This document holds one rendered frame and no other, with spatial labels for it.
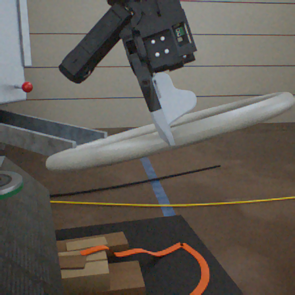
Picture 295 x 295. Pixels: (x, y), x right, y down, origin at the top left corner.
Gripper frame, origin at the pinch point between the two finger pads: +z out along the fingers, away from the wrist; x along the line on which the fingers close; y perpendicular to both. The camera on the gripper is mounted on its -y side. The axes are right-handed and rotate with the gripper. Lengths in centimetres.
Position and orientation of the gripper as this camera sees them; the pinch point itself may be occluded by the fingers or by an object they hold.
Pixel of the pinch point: (164, 137)
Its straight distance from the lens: 46.5
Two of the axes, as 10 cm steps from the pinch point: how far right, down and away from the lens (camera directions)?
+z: 3.2, 9.5, 0.4
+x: 1.1, -0.8, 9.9
